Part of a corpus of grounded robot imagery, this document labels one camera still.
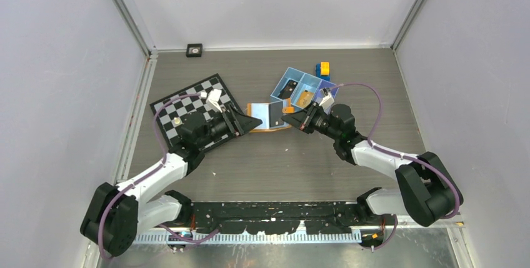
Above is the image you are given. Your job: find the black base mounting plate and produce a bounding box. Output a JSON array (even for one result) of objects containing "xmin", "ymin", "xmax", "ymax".
[{"xmin": 151, "ymin": 201, "xmax": 386, "ymax": 236}]

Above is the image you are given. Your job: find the aluminium frame rail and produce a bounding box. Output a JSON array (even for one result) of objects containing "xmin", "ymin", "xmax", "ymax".
[{"xmin": 87, "ymin": 229, "xmax": 155, "ymax": 246}]

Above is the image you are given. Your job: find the small black square device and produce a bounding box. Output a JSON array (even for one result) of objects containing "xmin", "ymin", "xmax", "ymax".
[{"xmin": 186, "ymin": 43, "xmax": 203, "ymax": 58}]

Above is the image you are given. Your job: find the black item in tray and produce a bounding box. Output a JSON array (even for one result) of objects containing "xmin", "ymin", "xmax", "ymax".
[{"xmin": 278, "ymin": 79, "xmax": 299, "ymax": 99}]

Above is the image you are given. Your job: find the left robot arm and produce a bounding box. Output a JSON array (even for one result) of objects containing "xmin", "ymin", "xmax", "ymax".
[{"xmin": 80, "ymin": 106, "xmax": 262, "ymax": 257}]

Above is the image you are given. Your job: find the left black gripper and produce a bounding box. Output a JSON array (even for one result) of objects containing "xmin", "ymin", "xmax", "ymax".
[{"xmin": 197, "ymin": 104, "xmax": 261, "ymax": 149}]

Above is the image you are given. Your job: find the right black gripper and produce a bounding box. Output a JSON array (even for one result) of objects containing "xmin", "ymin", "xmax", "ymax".
[{"xmin": 282, "ymin": 101, "xmax": 341, "ymax": 141}]

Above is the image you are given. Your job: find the black white chessboard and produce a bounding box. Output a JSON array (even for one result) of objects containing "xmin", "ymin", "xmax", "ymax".
[{"xmin": 149, "ymin": 74, "xmax": 241, "ymax": 148}]

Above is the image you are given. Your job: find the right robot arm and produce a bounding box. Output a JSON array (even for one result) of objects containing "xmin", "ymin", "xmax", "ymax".
[{"xmin": 282, "ymin": 102, "xmax": 464, "ymax": 227}]

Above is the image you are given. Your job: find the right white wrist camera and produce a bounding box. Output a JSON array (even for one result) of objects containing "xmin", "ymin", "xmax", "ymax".
[{"xmin": 319, "ymin": 87, "xmax": 334, "ymax": 110}]

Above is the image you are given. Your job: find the blue orange toy block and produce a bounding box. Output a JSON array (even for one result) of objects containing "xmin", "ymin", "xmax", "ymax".
[{"xmin": 315, "ymin": 61, "xmax": 331, "ymax": 81}]

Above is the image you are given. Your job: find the orange item in tray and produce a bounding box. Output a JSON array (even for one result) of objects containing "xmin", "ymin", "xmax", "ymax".
[{"xmin": 296, "ymin": 90, "xmax": 314, "ymax": 108}]

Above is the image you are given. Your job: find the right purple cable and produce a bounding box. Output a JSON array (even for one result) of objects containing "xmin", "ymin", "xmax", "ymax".
[{"xmin": 329, "ymin": 83, "xmax": 463, "ymax": 251}]

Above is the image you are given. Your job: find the dark grey credit card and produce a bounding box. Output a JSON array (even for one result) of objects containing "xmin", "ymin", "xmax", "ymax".
[{"xmin": 268, "ymin": 99, "xmax": 289, "ymax": 130}]

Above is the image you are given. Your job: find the blue compartment tray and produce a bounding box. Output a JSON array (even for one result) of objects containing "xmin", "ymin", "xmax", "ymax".
[{"xmin": 270, "ymin": 67, "xmax": 336, "ymax": 111}]

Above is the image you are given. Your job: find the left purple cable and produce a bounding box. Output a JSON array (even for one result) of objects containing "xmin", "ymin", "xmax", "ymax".
[{"xmin": 97, "ymin": 92, "xmax": 220, "ymax": 261}]

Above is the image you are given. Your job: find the purple cable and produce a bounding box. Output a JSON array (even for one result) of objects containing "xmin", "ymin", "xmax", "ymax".
[
  {"xmin": 329, "ymin": 83, "xmax": 463, "ymax": 251},
  {"xmin": 97, "ymin": 92, "xmax": 220, "ymax": 261}
]

